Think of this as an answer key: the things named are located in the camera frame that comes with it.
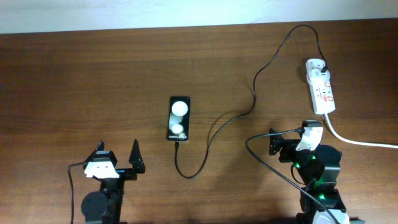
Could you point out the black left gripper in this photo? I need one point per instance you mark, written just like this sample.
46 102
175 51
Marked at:
137 164

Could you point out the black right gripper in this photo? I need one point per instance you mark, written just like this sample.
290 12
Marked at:
290 145

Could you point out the black Galaxy smartphone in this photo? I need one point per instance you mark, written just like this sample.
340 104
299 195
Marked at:
179 119

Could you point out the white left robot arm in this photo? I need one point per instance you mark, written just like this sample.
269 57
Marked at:
104 205

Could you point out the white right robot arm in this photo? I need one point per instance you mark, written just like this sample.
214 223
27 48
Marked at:
318 166

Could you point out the white USB charger plug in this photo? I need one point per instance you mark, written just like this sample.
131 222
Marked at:
317 70

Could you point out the white power strip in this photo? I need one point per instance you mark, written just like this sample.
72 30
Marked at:
322 97

